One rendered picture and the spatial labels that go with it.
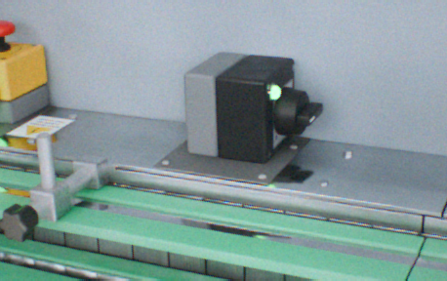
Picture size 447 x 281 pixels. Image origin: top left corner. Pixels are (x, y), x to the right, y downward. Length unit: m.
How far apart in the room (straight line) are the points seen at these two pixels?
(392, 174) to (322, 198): 0.08
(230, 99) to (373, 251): 0.19
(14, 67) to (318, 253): 0.40
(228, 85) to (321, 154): 0.11
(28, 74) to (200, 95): 0.23
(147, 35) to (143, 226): 0.24
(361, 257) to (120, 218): 0.21
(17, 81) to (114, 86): 0.10
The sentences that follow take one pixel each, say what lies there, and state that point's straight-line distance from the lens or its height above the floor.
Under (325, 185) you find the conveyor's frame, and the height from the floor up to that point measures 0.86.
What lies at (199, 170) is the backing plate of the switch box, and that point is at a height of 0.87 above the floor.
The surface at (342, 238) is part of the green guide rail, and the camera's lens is 0.70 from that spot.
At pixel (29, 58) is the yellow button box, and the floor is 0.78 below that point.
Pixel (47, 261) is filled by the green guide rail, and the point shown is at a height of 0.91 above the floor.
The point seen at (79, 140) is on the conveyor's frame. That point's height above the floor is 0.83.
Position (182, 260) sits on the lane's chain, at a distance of 0.80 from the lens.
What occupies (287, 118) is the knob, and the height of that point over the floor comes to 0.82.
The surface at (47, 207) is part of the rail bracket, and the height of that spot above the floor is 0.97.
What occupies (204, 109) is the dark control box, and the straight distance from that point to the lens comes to 0.78.
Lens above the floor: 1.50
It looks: 58 degrees down
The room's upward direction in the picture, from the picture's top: 131 degrees counter-clockwise
